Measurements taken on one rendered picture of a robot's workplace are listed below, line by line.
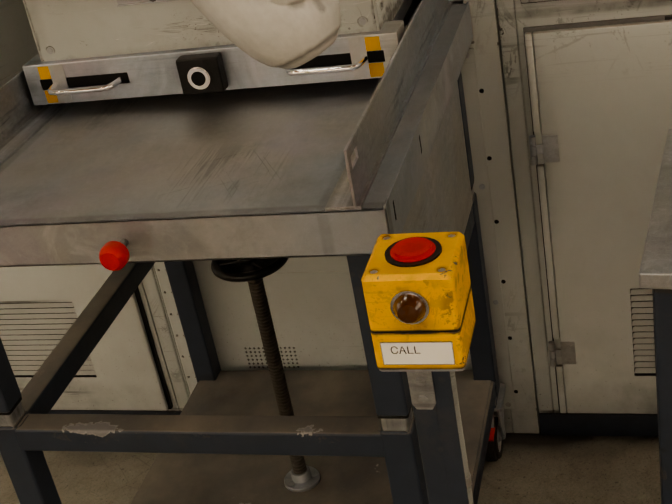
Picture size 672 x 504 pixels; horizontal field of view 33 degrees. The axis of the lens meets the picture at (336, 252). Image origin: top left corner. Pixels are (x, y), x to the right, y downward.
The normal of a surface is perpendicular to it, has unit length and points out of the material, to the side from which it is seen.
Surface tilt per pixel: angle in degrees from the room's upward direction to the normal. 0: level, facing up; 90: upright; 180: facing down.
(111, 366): 90
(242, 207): 0
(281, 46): 108
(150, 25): 90
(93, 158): 0
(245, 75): 90
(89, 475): 0
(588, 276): 90
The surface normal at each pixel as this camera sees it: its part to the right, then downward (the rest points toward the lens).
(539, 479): -0.17, -0.86
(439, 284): -0.22, 0.50
